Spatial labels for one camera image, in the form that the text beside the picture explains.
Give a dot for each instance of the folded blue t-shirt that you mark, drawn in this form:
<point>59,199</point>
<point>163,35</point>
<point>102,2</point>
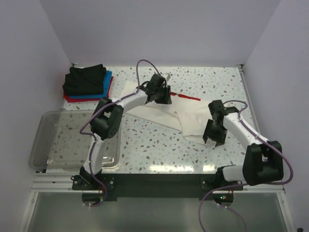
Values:
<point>106,81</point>

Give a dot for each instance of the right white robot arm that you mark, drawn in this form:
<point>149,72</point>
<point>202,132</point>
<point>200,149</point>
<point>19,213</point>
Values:
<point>262,164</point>

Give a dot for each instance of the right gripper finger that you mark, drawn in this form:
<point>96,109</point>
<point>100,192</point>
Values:
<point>220,140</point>
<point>207,135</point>

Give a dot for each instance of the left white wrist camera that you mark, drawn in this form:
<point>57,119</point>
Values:
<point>167,76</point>

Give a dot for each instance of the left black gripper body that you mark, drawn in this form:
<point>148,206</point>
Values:
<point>165,94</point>

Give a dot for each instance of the white printed t-shirt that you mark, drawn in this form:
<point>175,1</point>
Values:
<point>186,115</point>

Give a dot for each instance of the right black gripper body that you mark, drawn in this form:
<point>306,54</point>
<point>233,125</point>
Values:
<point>215,133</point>

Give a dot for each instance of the clear plastic bin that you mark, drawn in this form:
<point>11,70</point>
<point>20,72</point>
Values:
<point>58,143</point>

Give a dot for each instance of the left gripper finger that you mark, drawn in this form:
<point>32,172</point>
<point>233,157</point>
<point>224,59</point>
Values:
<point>162,98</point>
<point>168,95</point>

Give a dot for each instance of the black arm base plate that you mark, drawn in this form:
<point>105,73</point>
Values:
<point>114,186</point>

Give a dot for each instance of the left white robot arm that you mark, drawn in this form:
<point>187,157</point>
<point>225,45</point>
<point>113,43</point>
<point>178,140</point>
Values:
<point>106,120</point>

